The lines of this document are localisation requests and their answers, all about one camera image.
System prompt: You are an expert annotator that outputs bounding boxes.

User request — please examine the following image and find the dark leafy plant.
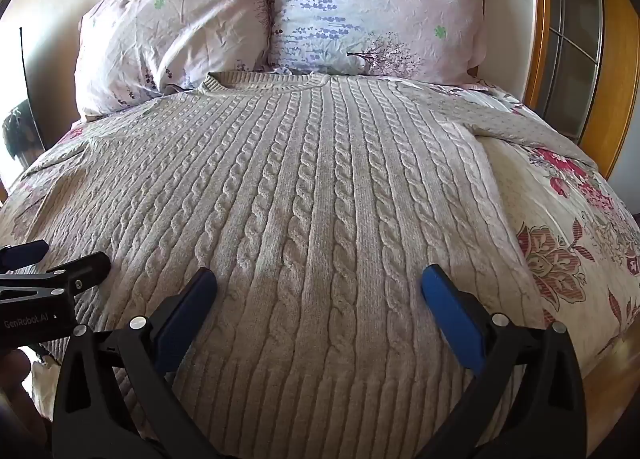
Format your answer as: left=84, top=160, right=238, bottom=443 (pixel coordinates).
left=1, top=99, right=37, bottom=166

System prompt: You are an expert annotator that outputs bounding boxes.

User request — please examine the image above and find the pink floral pillow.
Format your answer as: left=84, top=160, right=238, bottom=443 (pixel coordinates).
left=262, top=0, right=501, bottom=86
left=74, top=0, right=273, bottom=120

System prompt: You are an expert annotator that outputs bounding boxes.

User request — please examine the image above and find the beige cable knit sweater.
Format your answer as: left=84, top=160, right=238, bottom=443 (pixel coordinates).
left=10, top=70, right=596, bottom=459

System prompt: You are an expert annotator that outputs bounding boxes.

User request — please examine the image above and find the person's left hand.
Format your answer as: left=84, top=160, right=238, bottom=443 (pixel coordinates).
left=0, top=346, right=53, bottom=459

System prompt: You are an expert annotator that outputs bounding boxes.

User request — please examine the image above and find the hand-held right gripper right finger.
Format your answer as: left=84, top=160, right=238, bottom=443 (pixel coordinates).
left=415, top=264, right=588, bottom=459

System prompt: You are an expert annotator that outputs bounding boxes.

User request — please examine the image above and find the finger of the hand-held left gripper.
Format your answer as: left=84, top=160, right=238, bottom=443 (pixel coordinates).
left=0, top=240, right=49, bottom=271
left=0, top=251, right=112, bottom=301

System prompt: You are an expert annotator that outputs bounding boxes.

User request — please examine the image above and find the cream floral bed sheet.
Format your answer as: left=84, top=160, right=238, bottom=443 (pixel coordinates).
left=0, top=74, right=640, bottom=392

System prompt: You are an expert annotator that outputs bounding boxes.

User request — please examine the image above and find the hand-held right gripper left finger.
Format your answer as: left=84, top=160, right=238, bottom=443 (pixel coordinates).
left=52, top=266, right=221, bottom=459

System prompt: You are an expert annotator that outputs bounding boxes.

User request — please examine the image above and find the wooden framed glass partition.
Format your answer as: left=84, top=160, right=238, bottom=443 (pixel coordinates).
left=529, top=0, right=640, bottom=180

